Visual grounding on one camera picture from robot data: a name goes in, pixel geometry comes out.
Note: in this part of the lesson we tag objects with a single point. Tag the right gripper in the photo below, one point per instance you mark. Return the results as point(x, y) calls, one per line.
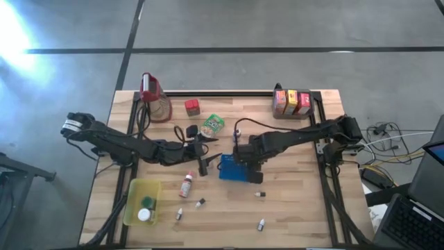
point(263, 146)

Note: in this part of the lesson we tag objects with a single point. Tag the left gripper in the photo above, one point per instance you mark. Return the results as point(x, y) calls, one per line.
point(187, 152)

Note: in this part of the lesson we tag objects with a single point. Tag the green food colouring dropper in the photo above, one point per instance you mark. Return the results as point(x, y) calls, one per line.
point(261, 194)

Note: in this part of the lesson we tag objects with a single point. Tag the blue plastic basket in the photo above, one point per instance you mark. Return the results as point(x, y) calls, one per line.
point(229, 172)

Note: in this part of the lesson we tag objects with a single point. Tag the Apple Jacks cereal box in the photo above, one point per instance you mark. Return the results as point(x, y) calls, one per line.
point(213, 124)

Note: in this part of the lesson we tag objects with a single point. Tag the purple food colouring bottle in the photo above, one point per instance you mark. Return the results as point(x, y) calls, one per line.
point(238, 132)

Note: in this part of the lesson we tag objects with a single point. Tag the red food colouring bottle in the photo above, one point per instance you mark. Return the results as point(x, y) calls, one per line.
point(185, 189)

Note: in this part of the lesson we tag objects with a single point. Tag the smoked paprika tin red lid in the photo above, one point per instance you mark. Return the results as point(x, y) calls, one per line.
point(192, 106)

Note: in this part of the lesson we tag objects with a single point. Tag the green-lid spice jar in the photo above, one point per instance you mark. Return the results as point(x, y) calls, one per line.
point(148, 202)

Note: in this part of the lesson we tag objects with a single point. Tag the orange cereal box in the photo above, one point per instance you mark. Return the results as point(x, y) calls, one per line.
point(280, 100)

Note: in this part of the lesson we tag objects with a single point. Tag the yellow Corn Pops box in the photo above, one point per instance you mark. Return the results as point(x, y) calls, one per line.
point(292, 100)

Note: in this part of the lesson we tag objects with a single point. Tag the clear pepper spice jar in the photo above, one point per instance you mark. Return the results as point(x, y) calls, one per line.
point(144, 215)

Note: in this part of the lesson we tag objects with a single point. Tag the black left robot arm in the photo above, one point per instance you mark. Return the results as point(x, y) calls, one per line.
point(114, 144)

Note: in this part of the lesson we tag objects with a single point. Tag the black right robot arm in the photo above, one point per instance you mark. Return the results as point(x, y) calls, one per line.
point(312, 133)

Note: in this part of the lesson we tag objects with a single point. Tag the purple food colouring dropper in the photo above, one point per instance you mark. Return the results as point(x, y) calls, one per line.
point(261, 226)

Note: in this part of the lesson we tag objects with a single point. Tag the yellow plastic bin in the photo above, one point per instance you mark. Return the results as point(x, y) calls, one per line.
point(138, 191)

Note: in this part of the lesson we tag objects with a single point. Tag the clear box of snack boxes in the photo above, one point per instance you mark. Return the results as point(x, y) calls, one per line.
point(310, 104)

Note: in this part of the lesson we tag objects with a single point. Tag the dark rounded bag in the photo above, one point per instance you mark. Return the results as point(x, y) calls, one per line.
point(277, 87)

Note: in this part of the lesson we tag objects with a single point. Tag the black power brick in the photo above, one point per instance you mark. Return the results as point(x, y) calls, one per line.
point(376, 178)

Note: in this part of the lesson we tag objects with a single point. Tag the black laptop keyboard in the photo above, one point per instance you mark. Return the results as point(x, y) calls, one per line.
point(409, 225)

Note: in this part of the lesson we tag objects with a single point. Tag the laptop with blue screen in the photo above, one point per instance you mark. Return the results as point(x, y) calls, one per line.
point(423, 173)

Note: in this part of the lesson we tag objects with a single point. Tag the black floor stand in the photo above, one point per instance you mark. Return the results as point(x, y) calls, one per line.
point(10, 194)

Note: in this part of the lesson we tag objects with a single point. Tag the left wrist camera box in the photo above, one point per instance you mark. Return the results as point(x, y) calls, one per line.
point(191, 131)

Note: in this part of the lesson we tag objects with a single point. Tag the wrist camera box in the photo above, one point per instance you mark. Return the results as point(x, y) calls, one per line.
point(243, 152)
point(191, 131)

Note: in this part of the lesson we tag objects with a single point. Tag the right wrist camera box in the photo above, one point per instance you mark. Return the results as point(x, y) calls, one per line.
point(243, 152)

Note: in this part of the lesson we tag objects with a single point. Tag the black table frame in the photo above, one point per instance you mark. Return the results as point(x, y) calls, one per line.
point(225, 93)

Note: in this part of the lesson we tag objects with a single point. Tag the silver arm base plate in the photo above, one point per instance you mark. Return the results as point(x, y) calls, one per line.
point(320, 148)

